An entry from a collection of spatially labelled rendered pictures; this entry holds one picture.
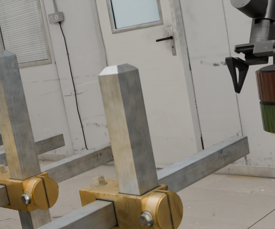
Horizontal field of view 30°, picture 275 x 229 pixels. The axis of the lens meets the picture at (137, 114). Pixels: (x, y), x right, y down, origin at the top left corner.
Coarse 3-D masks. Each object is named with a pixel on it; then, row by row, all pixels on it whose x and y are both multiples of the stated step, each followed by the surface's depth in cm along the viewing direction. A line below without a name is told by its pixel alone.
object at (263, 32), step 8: (256, 24) 112; (264, 24) 111; (272, 24) 111; (256, 32) 111; (264, 32) 110; (272, 32) 110; (256, 40) 110; (264, 40) 110; (272, 40) 107; (240, 48) 113; (248, 48) 112; (264, 56) 112
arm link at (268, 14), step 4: (268, 0) 112; (272, 0) 112; (268, 4) 111; (272, 4) 111; (268, 8) 111; (272, 8) 111; (264, 12) 111; (268, 12) 111; (272, 12) 111; (260, 16) 111; (264, 16) 111; (268, 16) 111; (272, 16) 111; (252, 20) 113; (260, 20) 112; (272, 20) 112
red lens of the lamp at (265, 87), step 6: (258, 72) 41; (258, 78) 40; (264, 78) 40; (270, 78) 39; (258, 84) 41; (264, 84) 40; (270, 84) 39; (258, 90) 41; (264, 90) 40; (270, 90) 39; (264, 96) 40; (270, 96) 39
